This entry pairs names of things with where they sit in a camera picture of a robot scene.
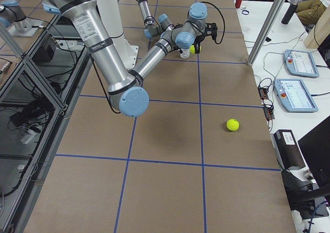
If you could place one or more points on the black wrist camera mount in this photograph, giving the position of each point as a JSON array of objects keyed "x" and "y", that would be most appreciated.
[{"x": 211, "y": 30}]

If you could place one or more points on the far blue teach pendant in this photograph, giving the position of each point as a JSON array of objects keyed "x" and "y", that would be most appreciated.
[{"x": 300, "y": 63}]

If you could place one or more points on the blue teach pendant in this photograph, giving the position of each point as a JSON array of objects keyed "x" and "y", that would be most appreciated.
[
  {"x": 300, "y": 63},
  {"x": 294, "y": 96}
]

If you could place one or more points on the black box with label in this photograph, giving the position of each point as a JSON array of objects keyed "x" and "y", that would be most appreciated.
[{"x": 288, "y": 150}]

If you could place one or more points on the seated person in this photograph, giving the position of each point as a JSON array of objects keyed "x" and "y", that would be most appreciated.
[{"x": 310, "y": 11}]

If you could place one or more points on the small electronics board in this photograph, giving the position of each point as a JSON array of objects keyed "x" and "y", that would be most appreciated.
[{"x": 267, "y": 104}]

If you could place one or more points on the aluminium frame post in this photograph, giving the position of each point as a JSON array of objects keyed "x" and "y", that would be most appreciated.
[{"x": 273, "y": 12}]

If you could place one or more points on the yellow tennis ball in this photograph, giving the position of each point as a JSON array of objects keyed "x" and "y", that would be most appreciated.
[
  {"x": 193, "y": 51},
  {"x": 232, "y": 124}
]

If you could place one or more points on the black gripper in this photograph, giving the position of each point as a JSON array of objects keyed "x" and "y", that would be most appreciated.
[{"x": 198, "y": 40}]

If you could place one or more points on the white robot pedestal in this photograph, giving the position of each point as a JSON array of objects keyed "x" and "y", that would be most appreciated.
[{"x": 110, "y": 16}]

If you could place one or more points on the black monitor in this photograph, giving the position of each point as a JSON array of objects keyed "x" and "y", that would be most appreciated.
[{"x": 315, "y": 149}]

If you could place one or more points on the clear tennis ball can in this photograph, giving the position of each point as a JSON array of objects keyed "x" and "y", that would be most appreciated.
[{"x": 184, "y": 53}]

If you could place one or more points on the near blue teach pendant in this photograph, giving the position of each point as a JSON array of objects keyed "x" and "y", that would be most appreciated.
[{"x": 294, "y": 96}]

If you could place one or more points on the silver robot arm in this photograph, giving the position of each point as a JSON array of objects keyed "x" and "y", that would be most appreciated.
[
  {"x": 153, "y": 27},
  {"x": 98, "y": 24}
]

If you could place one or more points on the black bottle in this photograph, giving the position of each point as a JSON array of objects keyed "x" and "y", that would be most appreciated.
[{"x": 290, "y": 11}]

